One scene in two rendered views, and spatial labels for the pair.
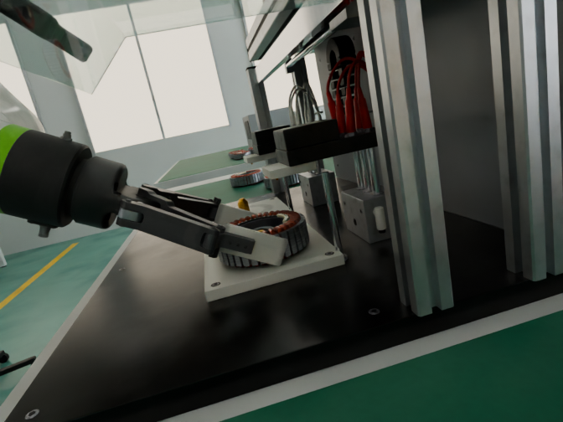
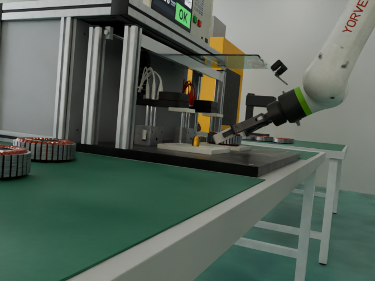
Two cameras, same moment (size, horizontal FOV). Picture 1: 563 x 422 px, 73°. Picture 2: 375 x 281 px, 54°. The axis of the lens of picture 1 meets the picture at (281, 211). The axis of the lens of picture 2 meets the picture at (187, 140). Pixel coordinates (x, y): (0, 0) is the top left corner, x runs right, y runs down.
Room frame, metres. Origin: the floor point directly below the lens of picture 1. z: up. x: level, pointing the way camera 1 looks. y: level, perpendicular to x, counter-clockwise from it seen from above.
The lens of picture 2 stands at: (1.52, 0.58, 0.84)
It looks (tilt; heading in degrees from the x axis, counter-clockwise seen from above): 3 degrees down; 213
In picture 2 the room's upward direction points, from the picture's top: 5 degrees clockwise
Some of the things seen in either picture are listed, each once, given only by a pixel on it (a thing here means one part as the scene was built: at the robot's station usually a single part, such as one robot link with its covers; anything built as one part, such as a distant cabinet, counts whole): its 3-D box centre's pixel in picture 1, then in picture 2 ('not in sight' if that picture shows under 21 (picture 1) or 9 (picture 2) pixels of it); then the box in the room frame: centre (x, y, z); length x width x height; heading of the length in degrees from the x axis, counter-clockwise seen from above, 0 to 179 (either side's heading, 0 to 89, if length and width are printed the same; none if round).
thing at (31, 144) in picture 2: (283, 178); (44, 149); (1.08, -0.02, 0.77); 0.11 x 0.11 x 0.04
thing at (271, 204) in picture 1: (245, 215); (195, 148); (0.68, 0.07, 0.78); 0.15 x 0.15 x 0.01; 9
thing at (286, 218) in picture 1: (261, 236); (224, 138); (0.44, 0.03, 0.80); 0.11 x 0.11 x 0.04
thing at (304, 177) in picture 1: (317, 186); (149, 135); (0.70, -0.08, 0.80); 0.07 x 0.05 x 0.06; 9
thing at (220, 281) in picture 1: (266, 255); (224, 146); (0.44, 0.03, 0.78); 0.15 x 0.15 x 0.01; 9
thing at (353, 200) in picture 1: (372, 210); (184, 135); (0.46, -0.11, 0.80); 0.07 x 0.05 x 0.06; 9
